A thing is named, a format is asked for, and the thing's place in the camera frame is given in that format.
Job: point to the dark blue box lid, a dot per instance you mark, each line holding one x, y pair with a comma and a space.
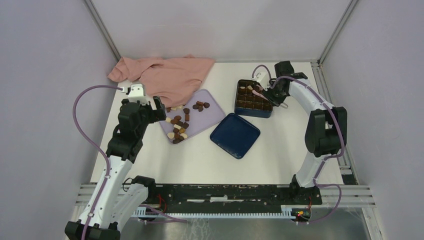
235, 135

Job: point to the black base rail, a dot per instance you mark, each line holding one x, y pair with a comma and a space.
230, 199

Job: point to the white heart chocolate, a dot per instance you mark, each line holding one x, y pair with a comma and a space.
171, 135

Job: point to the pink handled metal tongs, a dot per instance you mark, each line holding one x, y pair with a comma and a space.
257, 91

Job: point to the lilac plastic tray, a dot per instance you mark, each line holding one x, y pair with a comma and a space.
199, 121

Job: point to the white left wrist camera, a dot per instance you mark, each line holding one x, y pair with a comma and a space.
135, 94

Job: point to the pink cloth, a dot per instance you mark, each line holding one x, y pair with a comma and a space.
174, 80

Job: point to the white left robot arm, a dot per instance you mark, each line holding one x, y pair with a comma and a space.
105, 215

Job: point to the dark blue chocolate box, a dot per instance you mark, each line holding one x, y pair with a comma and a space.
248, 104

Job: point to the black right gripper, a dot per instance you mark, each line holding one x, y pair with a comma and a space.
275, 101

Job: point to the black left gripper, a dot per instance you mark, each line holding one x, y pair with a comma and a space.
157, 114

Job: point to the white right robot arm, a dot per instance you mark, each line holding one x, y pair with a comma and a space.
326, 131

